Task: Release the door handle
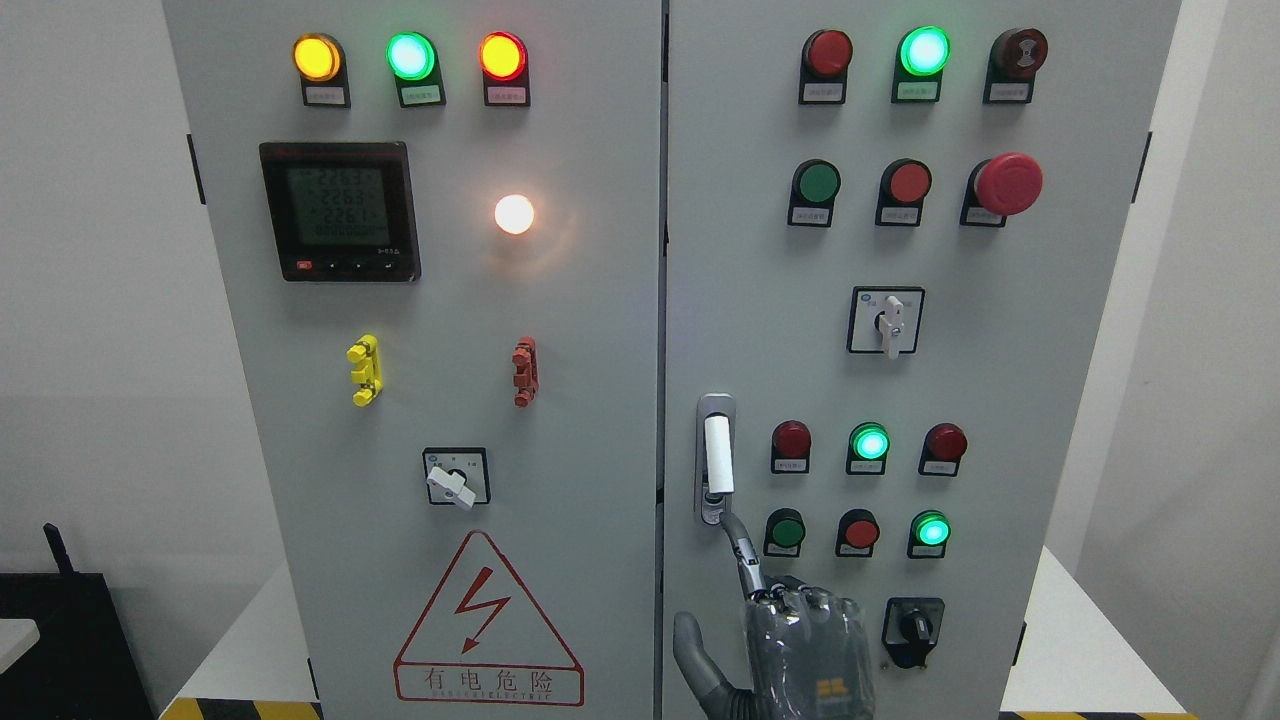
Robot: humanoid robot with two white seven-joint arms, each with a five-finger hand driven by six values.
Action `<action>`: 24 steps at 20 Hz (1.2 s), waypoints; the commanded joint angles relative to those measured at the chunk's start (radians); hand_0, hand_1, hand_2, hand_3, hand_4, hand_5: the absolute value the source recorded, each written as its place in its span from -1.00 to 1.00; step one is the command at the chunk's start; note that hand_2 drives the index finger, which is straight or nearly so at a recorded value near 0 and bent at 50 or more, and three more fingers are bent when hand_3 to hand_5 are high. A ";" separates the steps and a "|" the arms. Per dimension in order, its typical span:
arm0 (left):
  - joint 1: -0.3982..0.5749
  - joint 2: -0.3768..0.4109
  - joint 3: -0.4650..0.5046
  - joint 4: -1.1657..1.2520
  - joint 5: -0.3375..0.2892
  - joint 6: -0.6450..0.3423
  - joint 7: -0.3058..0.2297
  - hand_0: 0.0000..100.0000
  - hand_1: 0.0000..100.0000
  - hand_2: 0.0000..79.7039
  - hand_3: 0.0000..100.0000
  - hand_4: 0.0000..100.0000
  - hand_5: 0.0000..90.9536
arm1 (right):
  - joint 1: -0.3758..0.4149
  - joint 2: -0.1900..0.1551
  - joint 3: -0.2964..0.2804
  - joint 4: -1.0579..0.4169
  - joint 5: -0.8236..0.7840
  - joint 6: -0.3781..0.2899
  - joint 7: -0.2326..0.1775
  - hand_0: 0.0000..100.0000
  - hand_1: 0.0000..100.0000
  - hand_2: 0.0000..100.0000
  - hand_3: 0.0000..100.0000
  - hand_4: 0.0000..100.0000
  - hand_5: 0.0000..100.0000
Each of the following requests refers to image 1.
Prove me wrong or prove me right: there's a silver swing door handle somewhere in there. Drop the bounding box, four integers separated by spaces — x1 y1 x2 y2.
694 393 736 527

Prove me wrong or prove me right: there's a red terminal connector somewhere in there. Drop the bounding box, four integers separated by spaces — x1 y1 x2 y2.
511 336 540 407

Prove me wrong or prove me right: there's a grey electrical control cabinet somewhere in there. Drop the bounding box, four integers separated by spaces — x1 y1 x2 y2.
163 1 1180 719

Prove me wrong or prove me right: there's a dark red lamp middle left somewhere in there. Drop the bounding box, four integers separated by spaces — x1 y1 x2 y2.
772 420 812 460

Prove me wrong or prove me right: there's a dark red lamp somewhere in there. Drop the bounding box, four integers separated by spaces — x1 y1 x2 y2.
924 423 968 462
772 420 812 460

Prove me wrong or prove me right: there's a white lit indicator lamp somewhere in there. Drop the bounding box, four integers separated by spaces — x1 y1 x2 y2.
494 193 536 236

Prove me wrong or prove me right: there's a green lit lamp middle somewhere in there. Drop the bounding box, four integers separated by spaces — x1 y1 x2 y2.
849 421 891 462

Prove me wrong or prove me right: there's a green lit lamp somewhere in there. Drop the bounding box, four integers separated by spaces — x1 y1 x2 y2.
910 510 952 548
849 421 891 462
899 26 951 78

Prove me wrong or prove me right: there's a green push button upper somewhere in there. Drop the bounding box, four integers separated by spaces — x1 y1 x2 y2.
792 159 841 206

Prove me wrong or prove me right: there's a yellow terminal connector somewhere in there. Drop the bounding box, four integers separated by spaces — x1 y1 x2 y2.
346 334 383 407

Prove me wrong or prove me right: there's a red push button lower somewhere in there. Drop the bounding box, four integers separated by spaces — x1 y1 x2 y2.
835 509 881 557

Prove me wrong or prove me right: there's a red push button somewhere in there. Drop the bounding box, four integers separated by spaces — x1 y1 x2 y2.
835 509 881 557
881 158 932 206

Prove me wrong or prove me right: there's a dark red lamp middle right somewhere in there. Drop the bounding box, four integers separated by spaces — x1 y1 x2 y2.
924 423 968 462

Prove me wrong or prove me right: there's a red push button upper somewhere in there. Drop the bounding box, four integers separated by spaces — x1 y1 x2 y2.
881 158 932 206

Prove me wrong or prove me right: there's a red triangle electrical warning sticker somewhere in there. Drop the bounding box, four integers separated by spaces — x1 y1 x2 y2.
393 530 585 707

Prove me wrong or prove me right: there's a black digital power meter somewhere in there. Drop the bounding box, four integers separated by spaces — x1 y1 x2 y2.
259 141 421 283

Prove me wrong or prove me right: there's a red lit indicator lamp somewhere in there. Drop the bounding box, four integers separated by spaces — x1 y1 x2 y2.
479 31 529 82

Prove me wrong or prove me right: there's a green lit lamp lower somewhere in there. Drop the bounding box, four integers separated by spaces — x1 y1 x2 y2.
910 510 952 548

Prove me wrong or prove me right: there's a red indicator lamp top right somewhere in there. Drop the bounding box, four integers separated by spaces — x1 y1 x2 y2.
803 28 852 78

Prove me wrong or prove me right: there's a green indicator lamp top left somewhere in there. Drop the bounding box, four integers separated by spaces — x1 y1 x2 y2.
385 31 436 82

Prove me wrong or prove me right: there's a red emergency stop button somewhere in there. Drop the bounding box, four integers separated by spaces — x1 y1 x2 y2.
972 152 1044 217

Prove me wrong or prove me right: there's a green lit lamp top right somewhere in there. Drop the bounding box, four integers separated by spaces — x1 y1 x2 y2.
899 26 951 78

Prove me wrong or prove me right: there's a yellow indicator lamp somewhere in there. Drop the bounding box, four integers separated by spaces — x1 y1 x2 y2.
292 33 343 83

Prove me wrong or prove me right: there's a dark red buzzer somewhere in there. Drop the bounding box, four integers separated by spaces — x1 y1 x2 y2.
989 28 1048 81

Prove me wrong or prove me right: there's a black box at left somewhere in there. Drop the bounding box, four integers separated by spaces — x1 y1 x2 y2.
1 523 156 719

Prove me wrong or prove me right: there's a white rotary switch left door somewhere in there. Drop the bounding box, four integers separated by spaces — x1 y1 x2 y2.
422 447 492 510

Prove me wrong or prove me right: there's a white rotary switch upper right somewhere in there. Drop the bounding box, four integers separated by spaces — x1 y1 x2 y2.
846 286 925 359

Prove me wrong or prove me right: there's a black rotary selector switch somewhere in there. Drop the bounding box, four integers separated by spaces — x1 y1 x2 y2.
881 597 945 669

